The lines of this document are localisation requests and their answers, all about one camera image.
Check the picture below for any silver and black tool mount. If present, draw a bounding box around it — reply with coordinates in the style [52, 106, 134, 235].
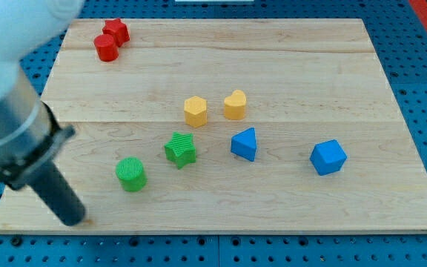
[0, 69, 75, 190]

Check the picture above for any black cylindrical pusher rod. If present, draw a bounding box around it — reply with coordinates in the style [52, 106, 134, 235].
[28, 160, 85, 226]

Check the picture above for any green cylinder block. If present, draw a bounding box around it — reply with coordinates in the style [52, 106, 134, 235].
[115, 157, 147, 192]

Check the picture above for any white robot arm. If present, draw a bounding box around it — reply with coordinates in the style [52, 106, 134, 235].
[0, 0, 85, 226]

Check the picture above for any green star block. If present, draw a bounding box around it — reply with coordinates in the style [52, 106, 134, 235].
[164, 132, 196, 169]

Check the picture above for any red star block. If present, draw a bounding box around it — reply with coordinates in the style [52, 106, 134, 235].
[102, 18, 130, 47]

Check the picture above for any red cylinder block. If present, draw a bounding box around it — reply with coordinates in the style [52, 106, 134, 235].
[93, 34, 119, 62]

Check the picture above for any yellow hexagon block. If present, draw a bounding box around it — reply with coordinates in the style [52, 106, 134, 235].
[184, 96, 208, 128]

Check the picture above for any wooden board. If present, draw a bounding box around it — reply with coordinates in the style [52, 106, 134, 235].
[0, 19, 427, 235]

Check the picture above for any blue triangle block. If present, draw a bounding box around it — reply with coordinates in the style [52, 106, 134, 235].
[231, 128, 257, 162]

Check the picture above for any yellow heart block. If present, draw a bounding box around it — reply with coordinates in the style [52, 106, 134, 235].
[224, 90, 247, 120]

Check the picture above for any blue cube block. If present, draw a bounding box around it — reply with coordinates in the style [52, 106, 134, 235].
[309, 139, 348, 176]

